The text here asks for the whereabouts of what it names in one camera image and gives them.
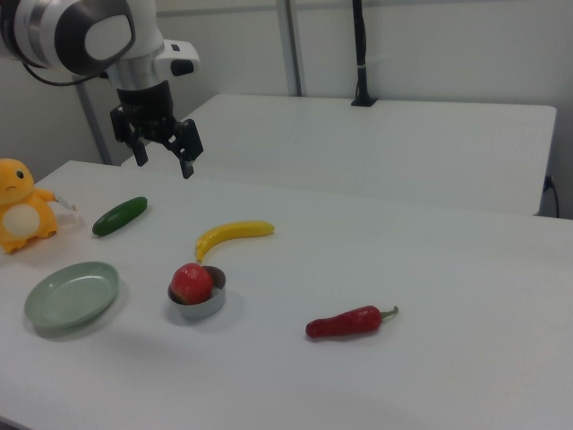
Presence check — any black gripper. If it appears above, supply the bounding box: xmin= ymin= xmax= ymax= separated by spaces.
xmin=110 ymin=80 xmax=205 ymax=181

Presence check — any yellow banana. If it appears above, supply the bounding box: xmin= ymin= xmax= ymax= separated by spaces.
xmin=195 ymin=219 xmax=276 ymax=263

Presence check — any pale green plastic plate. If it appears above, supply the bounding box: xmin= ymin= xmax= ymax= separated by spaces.
xmin=23 ymin=262 xmax=121 ymax=331

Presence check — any green cucumber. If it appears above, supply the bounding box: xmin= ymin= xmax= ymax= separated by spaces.
xmin=92 ymin=196 xmax=149 ymax=237

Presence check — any white paper plush tag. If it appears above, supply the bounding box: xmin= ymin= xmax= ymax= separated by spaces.
xmin=51 ymin=192 xmax=82 ymax=227

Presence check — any red apple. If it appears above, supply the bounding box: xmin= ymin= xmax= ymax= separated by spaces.
xmin=170 ymin=262 xmax=214 ymax=305

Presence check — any orange plush toy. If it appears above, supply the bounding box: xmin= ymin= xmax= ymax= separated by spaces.
xmin=0 ymin=158 xmax=59 ymax=255

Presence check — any small metal bowl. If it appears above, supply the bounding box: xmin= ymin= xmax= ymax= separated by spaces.
xmin=167 ymin=265 xmax=227 ymax=320

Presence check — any white side table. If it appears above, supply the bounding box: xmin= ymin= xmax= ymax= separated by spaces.
xmin=120 ymin=93 xmax=558 ymax=217

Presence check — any red chili pepper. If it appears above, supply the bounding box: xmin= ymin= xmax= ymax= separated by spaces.
xmin=305 ymin=305 xmax=400 ymax=340

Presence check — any aluminium frame post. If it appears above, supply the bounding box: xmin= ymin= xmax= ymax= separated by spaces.
xmin=277 ymin=0 xmax=311 ymax=97
xmin=73 ymin=83 xmax=114 ymax=166

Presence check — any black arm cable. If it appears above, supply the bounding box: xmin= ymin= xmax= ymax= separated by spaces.
xmin=20 ymin=57 xmax=111 ymax=88

